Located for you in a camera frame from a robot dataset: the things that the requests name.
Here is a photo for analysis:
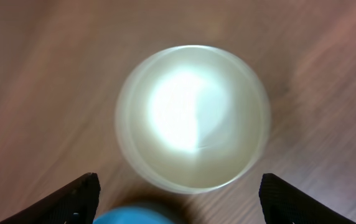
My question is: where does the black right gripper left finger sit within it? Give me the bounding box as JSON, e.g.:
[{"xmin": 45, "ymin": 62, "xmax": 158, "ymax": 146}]
[{"xmin": 0, "ymin": 172, "xmax": 101, "ymax": 224}]

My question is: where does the cream bowl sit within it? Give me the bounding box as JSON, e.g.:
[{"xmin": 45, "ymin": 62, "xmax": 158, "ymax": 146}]
[{"xmin": 115, "ymin": 45, "xmax": 271, "ymax": 194}]

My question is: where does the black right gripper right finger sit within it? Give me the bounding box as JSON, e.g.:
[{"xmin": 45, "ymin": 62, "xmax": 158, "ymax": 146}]
[{"xmin": 259, "ymin": 173, "xmax": 356, "ymax": 224}]

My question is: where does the teal blue bowl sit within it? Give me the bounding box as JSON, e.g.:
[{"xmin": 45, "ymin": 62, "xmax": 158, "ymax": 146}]
[{"xmin": 93, "ymin": 206, "xmax": 174, "ymax": 224}]

